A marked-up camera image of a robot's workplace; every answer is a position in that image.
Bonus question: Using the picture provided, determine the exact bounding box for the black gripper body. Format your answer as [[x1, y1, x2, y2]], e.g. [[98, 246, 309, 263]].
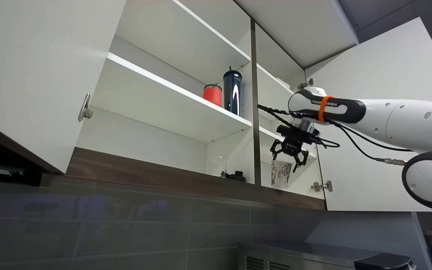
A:
[[278, 126, 320, 156]]

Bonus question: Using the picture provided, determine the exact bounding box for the patterned white paper cup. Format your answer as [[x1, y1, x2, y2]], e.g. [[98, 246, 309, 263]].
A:
[[272, 161, 293, 188]]

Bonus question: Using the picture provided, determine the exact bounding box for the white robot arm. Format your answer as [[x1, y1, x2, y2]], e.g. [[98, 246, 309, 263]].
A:
[[260, 86, 432, 209]]

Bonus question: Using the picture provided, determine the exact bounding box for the red cup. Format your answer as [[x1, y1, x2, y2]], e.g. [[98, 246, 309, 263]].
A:
[[203, 84, 222, 107]]

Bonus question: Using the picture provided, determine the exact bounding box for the white right cabinet door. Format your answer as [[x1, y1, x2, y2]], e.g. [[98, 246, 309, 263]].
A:
[[311, 18, 432, 212]]

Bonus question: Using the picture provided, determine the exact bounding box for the white cabinet door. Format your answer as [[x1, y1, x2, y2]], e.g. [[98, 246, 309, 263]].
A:
[[0, 0, 126, 174], [311, 18, 432, 212]]

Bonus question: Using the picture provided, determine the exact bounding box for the white left cabinet door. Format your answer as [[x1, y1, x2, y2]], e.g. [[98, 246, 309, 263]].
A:
[[0, 0, 126, 174]]

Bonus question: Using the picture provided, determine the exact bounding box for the metal hinge lower right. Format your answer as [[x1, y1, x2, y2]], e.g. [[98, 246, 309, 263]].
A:
[[311, 180, 333, 192]]

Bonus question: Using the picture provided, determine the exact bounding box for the metal hinge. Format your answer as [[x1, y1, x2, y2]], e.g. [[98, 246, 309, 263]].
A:
[[297, 78, 314, 90], [311, 180, 333, 192]]

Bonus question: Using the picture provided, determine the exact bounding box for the small black object on shelf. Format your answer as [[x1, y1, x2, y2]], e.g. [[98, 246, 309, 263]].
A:
[[221, 171, 246, 183]]

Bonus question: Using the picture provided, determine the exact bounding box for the metal hinge upper right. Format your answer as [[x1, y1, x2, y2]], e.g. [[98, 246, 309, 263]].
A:
[[297, 78, 314, 90]]

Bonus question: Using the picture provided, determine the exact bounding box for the dark blue tumbler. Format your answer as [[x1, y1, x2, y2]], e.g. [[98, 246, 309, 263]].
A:
[[224, 69, 242, 116]]

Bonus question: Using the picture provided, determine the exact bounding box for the metal hinge left door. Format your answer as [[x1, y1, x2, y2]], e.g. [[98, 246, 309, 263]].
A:
[[78, 95, 93, 122]]

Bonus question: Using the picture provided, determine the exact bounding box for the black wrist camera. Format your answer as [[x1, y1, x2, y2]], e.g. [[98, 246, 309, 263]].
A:
[[294, 119, 320, 135]]

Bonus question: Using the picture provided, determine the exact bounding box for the black cable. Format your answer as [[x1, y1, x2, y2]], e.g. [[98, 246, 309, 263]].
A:
[[257, 104, 408, 167]]

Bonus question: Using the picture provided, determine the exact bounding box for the white wall cabinet carcass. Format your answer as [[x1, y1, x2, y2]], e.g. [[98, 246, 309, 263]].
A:
[[66, 0, 360, 212]]

